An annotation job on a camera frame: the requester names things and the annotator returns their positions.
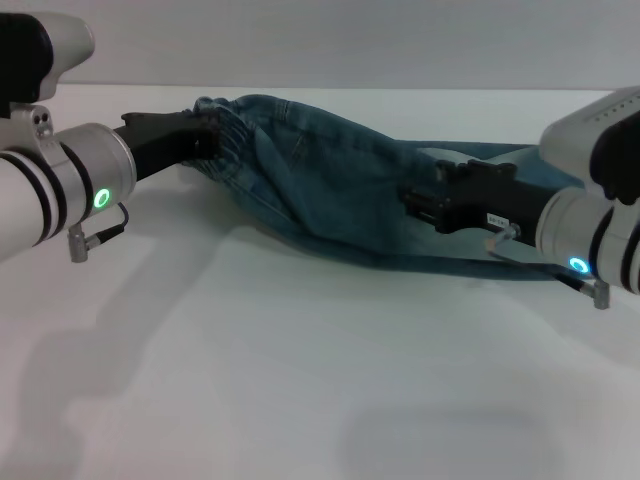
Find wrist camera black silver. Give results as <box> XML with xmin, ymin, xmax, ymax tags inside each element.
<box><xmin>540</xmin><ymin>85</ymin><xmax>640</xmax><ymax>207</ymax></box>
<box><xmin>0</xmin><ymin>11</ymin><xmax>97</xmax><ymax>119</ymax></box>

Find left wrist camera black silver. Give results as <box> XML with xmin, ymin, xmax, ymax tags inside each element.
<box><xmin>0</xmin><ymin>11</ymin><xmax>97</xmax><ymax>119</ymax></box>

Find right wrist camera black silver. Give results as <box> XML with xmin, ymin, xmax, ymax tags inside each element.
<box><xmin>540</xmin><ymin>85</ymin><xmax>640</xmax><ymax>207</ymax></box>

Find right arm cable with connector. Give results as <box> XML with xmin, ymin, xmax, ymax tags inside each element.
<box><xmin>483</xmin><ymin>224</ymin><xmax>612</xmax><ymax>309</ymax></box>

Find blue denim shorts with cartoon print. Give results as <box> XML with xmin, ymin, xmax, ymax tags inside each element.
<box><xmin>182</xmin><ymin>92</ymin><xmax>591</xmax><ymax>282</ymax></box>

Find arm cable with connector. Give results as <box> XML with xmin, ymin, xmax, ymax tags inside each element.
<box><xmin>66</xmin><ymin>201</ymin><xmax>129</xmax><ymax>264</ymax></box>
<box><xmin>483</xmin><ymin>224</ymin><xmax>612</xmax><ymax>309</ymax></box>

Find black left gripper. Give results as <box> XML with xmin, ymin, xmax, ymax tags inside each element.
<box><xmin>111</xmin><ymin>111</ymin><xmax>222</xmax><ymax>184</ymax></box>

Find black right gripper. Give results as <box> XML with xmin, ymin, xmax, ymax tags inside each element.
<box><xmin>405</xmin><ymin>159</ymin><xmax>567</xmax><ymax>246</ymax></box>

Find left arm cable with connector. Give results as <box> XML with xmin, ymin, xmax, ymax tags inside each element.
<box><xmin>66</xmin><ymin>201</ymin><xmax>129</xmax><ymax>264</ymax></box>

